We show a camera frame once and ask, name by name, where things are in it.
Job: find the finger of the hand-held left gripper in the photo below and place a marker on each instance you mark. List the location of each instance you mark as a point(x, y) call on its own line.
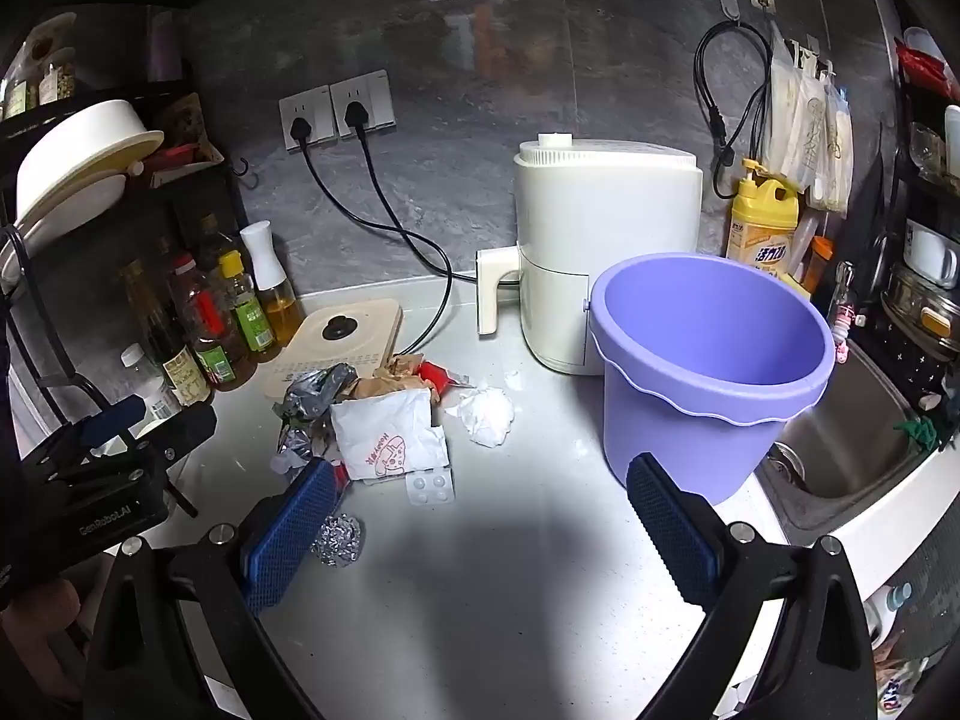
point(184, 427)
point(112, 416)

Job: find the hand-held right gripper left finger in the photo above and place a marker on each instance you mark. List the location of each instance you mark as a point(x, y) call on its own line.
point(289, 540)

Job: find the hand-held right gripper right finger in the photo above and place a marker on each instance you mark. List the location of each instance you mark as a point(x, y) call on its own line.
point(671, 532)

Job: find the purple plastic bucket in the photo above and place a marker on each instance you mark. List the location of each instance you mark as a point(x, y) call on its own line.
point(705, 360)

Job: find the brown paper bag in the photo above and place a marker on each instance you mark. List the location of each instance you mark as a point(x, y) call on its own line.
point(382, 382)

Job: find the person's left hand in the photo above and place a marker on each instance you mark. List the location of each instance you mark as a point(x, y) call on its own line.
point(37, 615)

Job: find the clear small white-cap bottle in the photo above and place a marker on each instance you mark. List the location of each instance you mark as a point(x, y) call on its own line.
point(146, 382)

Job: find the silver foil ball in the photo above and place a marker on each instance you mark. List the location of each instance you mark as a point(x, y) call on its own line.
point(337, 540)

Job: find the dark soy sauce bottle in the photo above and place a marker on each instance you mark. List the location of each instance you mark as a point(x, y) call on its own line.
point(169, 352)

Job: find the red-cap sauce bottle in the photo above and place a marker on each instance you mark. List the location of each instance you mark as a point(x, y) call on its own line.
point(202, 330)

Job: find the grey crumpled foil bag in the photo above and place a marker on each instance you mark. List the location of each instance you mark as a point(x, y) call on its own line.
point(315, 405)

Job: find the yellow-cap green-label bottle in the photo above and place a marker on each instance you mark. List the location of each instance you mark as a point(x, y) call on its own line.
point(244, 307)

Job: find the white red-print paper bag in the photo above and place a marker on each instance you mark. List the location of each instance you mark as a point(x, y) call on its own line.
point(390, 435)

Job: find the pill blister pack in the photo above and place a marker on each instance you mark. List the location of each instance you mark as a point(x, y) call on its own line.
point(429, 487)

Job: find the white-cap oil spray bottle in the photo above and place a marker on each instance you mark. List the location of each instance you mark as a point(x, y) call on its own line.
point(266, 277)

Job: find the cream induction cooker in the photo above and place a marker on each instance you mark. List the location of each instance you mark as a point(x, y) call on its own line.
point(337, 337)

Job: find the dark glass bottle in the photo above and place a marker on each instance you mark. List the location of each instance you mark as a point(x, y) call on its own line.
point(210, 236)

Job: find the steel sink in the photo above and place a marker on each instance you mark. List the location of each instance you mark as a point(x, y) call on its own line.
point(840, 435)

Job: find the white plates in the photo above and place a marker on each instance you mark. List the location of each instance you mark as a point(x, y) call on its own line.
point(45, 229)

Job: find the red wrapper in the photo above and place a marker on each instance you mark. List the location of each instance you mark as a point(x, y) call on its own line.
point(435, 376)

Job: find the crumpled white tissue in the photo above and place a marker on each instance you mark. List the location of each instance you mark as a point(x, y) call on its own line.
point(487, 412)

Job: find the black dish rack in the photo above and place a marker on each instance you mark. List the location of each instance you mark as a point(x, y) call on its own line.
point(187, 199)

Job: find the black hook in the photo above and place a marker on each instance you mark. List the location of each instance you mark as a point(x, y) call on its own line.
point(244, 171)

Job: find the green cloth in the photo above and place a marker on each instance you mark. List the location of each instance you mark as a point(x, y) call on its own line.
point(926, 431)

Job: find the white bowl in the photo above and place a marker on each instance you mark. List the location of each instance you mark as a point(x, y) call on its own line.
point(75, 142)

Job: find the steel faucet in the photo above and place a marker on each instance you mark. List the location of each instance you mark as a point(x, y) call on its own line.
point(844, 300)

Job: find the snack packets on shelf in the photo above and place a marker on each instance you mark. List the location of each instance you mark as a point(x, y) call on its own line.
point(180, 131)

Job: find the white air fryer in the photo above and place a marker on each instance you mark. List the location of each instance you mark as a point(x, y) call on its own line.
point(600, 240)

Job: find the orange lid container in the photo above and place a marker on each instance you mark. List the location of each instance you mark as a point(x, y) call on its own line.
point(817, 259)

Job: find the yellow detergent bottle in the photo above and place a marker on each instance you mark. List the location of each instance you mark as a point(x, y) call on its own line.
point(761, 225)

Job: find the steel pot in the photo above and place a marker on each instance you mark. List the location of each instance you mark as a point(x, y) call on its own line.
point(922, 311)

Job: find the spice jars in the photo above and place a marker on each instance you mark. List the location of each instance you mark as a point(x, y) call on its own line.
point(45, 79)

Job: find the white mug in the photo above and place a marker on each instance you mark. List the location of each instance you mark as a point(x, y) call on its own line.
point(930, 255)

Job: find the black shelf rack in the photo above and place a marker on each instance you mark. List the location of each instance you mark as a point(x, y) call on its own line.
point(904, 191)

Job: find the bundle of hanging plastic bags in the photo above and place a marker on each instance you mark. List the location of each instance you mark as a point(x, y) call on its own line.
point(810, 135)

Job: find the clear glass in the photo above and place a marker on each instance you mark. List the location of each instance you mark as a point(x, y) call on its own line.
point(926, 146)

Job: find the grey wall socket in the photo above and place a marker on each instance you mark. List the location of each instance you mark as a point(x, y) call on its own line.
point(364, 101)
point(306, 118)

